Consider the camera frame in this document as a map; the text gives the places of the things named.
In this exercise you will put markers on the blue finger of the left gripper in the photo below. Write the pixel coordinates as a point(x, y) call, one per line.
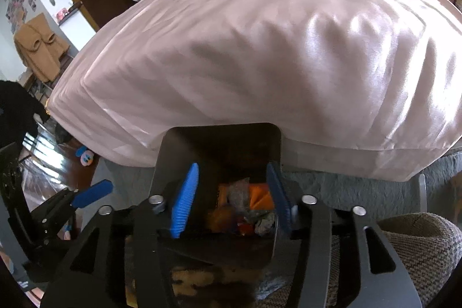
point(92, 194)

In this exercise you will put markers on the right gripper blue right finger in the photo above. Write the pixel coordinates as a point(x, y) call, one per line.
point(286, 207)

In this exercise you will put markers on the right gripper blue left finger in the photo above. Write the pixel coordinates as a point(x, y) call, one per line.
point(183, 202)

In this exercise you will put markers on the orange paper wrapper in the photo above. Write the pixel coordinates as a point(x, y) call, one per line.
point(260, 197)

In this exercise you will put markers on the silver foil ball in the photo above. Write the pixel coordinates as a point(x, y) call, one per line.
point(265, 224)

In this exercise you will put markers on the gold red foil wrapper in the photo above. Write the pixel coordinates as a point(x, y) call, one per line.
point(222, 219)

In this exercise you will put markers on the black trash bin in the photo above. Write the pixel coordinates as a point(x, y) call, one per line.
point(224, 154)

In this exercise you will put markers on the donald duck toy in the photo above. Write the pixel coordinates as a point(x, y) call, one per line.
point(85, 155)

